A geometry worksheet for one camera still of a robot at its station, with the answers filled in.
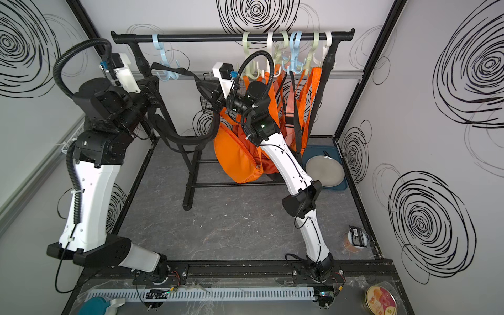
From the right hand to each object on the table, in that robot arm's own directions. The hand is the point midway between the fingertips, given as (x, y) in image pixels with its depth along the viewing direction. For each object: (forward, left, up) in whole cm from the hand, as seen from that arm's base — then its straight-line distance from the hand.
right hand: (198, 81), depth 56 cm
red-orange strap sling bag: (-7, -22, -32) cm, 39 cm away
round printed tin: (-47, -60, -54) cm, 93 cm away
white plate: (+13, -56, -60) cm, 83 cm away
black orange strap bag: (+6, +21, -22) cm, 32 cm away
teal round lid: (-51, +34, -48) cm, 78 cm away
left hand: (-1, +11, +2) cm, 11 cm away
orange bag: (-1, -9, -33) cm, 34 cm away
